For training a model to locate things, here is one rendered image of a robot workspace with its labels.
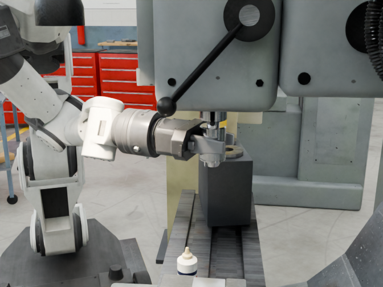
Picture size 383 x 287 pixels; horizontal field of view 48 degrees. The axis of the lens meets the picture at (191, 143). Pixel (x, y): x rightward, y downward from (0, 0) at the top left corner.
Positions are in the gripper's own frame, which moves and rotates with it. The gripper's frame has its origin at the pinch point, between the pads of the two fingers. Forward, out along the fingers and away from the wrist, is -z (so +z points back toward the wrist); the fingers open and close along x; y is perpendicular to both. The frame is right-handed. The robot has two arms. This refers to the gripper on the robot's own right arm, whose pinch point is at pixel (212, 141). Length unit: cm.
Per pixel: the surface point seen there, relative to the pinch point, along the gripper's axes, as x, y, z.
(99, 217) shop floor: 174, 126, 152
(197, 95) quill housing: -10.1, -10.2, -1.0
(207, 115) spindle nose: -2.4, -5.3, 0.3
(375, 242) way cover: 18.5, 23.2, -29.4
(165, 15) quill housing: -11.5, -21.6, 3.5
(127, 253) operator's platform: 81, 85, 70
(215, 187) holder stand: 30.2, 22.2, 9.9
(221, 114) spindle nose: -1.3, -5.4, -1.9
